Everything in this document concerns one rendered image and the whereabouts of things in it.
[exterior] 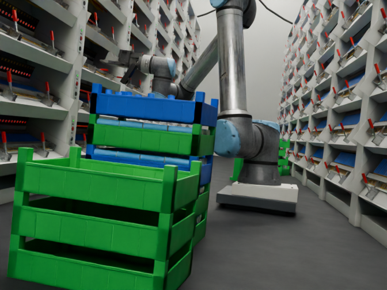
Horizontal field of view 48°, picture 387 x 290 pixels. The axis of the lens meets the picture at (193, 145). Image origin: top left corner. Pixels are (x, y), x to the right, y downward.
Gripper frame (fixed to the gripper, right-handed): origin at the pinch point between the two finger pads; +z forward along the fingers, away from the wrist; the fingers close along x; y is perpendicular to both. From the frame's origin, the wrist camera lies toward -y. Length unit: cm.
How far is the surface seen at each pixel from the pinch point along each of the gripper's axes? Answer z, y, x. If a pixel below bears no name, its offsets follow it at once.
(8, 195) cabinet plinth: -1, -58, 77
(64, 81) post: 0.2, -15.2, 42.8
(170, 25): 3, 61, -167
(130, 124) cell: -47, -28, 106
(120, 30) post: 2.6, 22.4, -27.4
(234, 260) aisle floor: -78, -56, 109
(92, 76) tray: -1.9, -9.4, 17.7
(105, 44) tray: -0.7, 8.8, 3.4
